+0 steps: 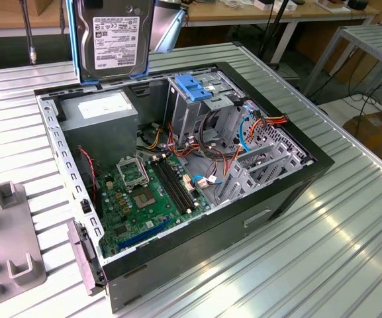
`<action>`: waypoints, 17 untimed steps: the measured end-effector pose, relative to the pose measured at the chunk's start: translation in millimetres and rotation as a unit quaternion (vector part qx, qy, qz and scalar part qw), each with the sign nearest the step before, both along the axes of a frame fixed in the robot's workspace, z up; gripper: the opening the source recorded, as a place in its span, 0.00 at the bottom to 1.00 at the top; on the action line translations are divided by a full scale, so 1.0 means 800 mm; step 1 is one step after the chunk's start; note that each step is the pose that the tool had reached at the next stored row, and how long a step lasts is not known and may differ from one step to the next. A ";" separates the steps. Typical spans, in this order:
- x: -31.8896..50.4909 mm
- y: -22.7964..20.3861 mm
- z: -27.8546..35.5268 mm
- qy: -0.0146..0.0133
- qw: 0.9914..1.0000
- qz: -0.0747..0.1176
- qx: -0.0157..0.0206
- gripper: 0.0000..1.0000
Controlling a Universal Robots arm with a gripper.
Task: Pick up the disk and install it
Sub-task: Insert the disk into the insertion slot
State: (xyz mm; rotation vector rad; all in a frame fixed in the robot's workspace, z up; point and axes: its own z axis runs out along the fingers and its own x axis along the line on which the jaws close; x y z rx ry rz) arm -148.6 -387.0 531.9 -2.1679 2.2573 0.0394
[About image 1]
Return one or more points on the grey metal drive cage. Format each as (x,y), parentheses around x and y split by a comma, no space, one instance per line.
(184,116)

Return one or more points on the black case fan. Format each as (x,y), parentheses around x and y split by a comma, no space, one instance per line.
(86,172)

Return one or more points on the hard disk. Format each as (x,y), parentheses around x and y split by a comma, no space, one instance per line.
(118,39)

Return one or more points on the blue plastic drive latch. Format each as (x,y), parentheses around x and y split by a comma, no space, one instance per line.
(190,86)

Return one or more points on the small black case switch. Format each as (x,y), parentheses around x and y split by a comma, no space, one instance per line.
(85,207)

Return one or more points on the black round device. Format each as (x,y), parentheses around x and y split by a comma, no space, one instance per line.
(357,4)

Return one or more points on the blue expansion slot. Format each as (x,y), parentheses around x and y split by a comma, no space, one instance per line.
(144,234)

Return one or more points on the grey metal disk bay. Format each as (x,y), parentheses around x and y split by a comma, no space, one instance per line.
(243,183)

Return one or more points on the large brown cardboard box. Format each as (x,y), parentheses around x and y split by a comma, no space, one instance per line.
(376,132)

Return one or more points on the metal slat side table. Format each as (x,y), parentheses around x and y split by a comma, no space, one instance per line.
(376,43)

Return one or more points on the green motherboard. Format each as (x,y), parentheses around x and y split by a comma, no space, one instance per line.
(127,225)

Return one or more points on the grey power supply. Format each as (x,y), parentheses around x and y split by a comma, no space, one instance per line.
(101,132)

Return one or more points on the long wooden desk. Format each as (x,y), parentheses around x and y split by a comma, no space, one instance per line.
(217,16)

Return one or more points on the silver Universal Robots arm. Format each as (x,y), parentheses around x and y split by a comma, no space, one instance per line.
(167,30)

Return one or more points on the grey parts rack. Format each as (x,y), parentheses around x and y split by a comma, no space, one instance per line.
(12,232)

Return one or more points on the small white box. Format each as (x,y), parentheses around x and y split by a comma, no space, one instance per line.
(263,5)

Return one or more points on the black PC case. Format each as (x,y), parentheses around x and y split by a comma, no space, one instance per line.
(194,251)

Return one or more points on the grey plastic case panel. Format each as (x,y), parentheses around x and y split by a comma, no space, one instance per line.
(84,258)

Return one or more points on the black tripod stand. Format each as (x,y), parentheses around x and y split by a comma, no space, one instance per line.
(278,31)

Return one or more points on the CPU socket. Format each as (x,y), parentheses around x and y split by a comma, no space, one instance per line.
(144,198)

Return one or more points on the black RAM slot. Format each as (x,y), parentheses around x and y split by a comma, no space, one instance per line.
(177,184)
(173,185)
(169,186)
(182,183)

